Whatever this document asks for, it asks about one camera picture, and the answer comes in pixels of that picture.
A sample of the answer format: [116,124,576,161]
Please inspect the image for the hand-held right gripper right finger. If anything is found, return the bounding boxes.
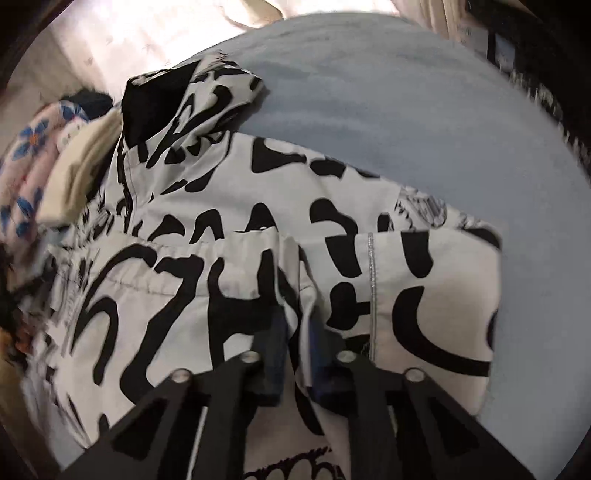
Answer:
[307,320,536,480]

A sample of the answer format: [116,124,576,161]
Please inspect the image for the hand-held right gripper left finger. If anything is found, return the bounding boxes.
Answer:
[60,314,289,480]

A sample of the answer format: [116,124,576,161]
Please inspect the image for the black and white printed jacket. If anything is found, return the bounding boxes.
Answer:
[28,53,504,480]

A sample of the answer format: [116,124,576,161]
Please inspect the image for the blue bed sheet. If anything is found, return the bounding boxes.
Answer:
[222,11,591,480]

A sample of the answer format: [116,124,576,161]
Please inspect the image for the cream folded fleece garment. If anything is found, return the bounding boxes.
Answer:
[37,111,124,223]

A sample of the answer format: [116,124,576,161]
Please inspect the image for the black fuzzy item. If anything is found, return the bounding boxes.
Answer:
[65,88,117,118]

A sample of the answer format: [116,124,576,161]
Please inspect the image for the floral quilt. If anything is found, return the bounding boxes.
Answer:
[0,104,93,241]

